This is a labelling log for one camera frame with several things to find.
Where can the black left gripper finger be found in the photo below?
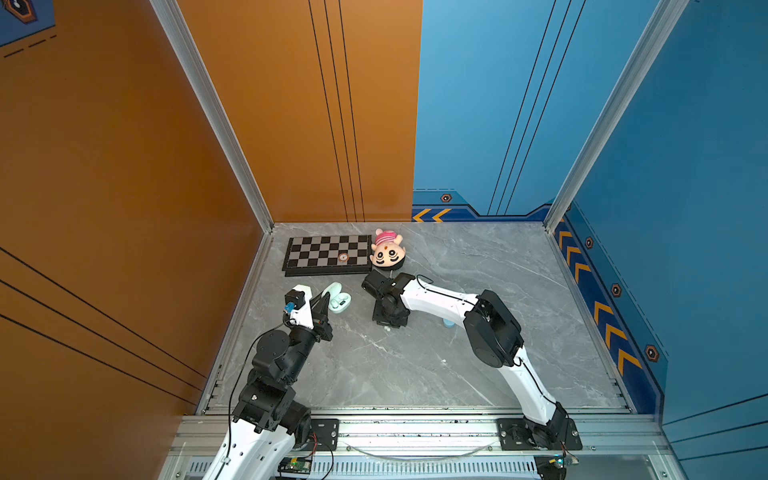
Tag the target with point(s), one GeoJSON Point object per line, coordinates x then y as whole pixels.
{"type": "Point", "coordinates": [319, 308]}
{"type": "Point", "coordinates": [324, 332]}

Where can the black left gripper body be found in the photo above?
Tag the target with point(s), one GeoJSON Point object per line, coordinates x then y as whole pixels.
{"type": "Point", "coordinates": [316, 331]}

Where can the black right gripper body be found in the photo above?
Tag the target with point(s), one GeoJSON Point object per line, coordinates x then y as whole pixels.
{"type": "Point", "coordinates": [384, 317]}

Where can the mint green charging case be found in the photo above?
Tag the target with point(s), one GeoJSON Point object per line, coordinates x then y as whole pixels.
{"type": "Point", "coordinates": [339, 300]}

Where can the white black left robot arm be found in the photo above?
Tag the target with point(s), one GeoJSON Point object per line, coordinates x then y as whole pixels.
{"type": "Point", "coordinates": [265, 422]}

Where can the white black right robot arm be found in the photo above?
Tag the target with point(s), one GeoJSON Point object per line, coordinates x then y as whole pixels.
{"type": "Point", "coordinates": [495, 337]}

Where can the black folding chess board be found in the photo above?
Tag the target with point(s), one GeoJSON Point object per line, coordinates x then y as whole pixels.
{"type": "Point", "coordinates": [318, 255]}

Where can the pink plush doll head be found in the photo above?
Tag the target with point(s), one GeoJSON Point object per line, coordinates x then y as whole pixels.
{"type": "Point", "coordinates": [387, 250]}

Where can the green circuit board left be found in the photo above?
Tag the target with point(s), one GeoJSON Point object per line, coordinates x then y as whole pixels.
{"type": "Point", "coordinates": [296, 466]}

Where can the green circuit board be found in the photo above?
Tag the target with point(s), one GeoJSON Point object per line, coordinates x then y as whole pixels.
{"type": "Point", "coordinates": [296, 466]}
{"type": "Point", "coordinates": [561, 461]}

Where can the green circuit board right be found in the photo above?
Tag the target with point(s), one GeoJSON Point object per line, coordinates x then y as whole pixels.
{"type": "Point", "coordinates": [561, 461]}

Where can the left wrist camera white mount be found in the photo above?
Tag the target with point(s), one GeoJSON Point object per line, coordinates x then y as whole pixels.
{"type": "Point", "coordinates": [297, 309]}

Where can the aluminium corner post left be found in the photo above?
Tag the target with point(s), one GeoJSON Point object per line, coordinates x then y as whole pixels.
{"type": "Point", "coordinates": [177, 32]}

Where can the aluminium corner post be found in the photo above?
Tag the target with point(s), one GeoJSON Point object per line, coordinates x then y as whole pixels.
{"type": "Point", "coordinates": [177, 32]}
{"type": "Point", "coordinates": [652, 40]}

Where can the aluminium corner post right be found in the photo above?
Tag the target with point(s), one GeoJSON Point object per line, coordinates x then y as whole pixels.
{"type": "Point", "coordinates": [652, 40]}

